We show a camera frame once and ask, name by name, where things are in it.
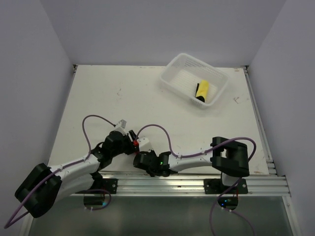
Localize grey and yellow towel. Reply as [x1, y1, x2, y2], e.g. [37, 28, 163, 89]
[195, 80, 209, 103]

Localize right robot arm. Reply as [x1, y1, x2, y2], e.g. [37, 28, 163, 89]
[133, 137, 250, 193]

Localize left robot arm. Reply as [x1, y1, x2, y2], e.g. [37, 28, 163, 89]
[15, 130, 139, 218]

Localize white plastic basket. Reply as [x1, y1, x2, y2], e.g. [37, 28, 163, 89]
[159, 53, 230, 109]

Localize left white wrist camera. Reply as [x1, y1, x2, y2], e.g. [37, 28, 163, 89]
[114, 119, 127, 135]

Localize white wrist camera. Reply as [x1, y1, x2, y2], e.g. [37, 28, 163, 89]
[133, 137, 152, 151]
[114, 119, 127, 135]

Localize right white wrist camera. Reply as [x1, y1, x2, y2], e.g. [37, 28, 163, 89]
[133, 137, 152, 151]

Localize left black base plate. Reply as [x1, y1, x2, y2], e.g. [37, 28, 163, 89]
[93, 178, 118, 194]

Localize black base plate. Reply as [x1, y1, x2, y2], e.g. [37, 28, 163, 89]
[93, 178, 118, 194]
[203, 178, 249, 195]

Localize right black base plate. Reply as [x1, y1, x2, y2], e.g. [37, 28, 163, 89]
[203, 178, 249, 195]

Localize aluminium mounting rail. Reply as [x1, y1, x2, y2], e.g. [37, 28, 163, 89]
[71, 172, 288, 197]

